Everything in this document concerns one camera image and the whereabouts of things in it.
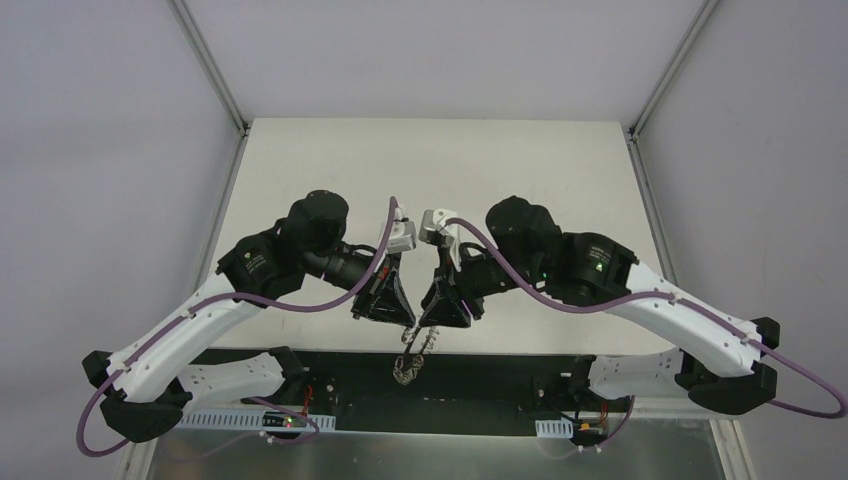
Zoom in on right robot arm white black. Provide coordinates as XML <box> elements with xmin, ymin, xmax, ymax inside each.
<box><xmin>419</xmin><ymin>196</ymin><xmax>780</xmax><ymax>415</ymax></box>

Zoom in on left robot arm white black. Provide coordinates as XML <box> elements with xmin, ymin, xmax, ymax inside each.
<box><xmin>82</xmin><ymin>190</ymin><xmax>416</xmax><ymax>443</ymax></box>

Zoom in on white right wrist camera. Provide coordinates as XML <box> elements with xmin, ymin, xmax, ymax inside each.
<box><xmin>418</xmin><ymin>208</ymin><xmax>461</xmax><ymax>271</ymax></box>

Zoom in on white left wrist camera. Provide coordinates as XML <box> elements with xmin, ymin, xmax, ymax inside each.
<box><xmin>384</xmin><ymin>205</ymin><xmax>417</xmax><ymax>255</ymax></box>

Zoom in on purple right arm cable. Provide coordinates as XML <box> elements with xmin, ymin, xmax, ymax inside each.
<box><xmin>445</xmin><ymin>217</ymin><xmax>848</xmax><ymax>421</ymax></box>

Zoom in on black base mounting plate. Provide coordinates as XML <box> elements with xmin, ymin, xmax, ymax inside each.
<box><xmin>173</xmin><ymin>349</ymin><xmax>704</xmax><ymax>439</ymax></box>

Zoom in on white slotted cable duct right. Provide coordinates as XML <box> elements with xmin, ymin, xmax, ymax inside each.
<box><xmin>534</xmin><ymin>418</ymin><xmax>574</xmax><ymax>439</ymax></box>

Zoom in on white slotted cable duct left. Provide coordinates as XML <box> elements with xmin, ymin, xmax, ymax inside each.
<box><xmin>176</xmin><ymin>408</ymin><xmax>336</xmax><ymax>433</ymax></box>

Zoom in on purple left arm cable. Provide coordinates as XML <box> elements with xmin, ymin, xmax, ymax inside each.
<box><xmin>75</xmin><ymin>195</ymin><xmax>400</xmax><ymax>460</ymax></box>

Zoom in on white slotted cable duct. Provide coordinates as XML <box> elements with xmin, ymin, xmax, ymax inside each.
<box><xmin>534</xmin><ymin>418</ymin><xmax>574</xmax><ymax>439</ymax></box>
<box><xmin>176</xmin><ymin>408</ymin><xmax>336</xmax><ymax>433</ymax></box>

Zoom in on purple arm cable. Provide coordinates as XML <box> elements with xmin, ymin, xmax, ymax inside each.
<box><xmin>445</xmin><ymin>217</ymin><xmax>848</xmax><ymax>421</ymax></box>
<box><xmin>75</xmin><ymin>195</ymin><xmax>400</xmax><ymax>460</ymax></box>

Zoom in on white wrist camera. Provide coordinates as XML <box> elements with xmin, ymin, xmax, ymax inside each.
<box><xmin>418</xmin><ymin>208</ymin><xmax>461</xmax><ymax>271</ymax></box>
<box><xmin>384</xmin><ymin>205</ymin><xmax>417</xmax><ymax>255</ymax></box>

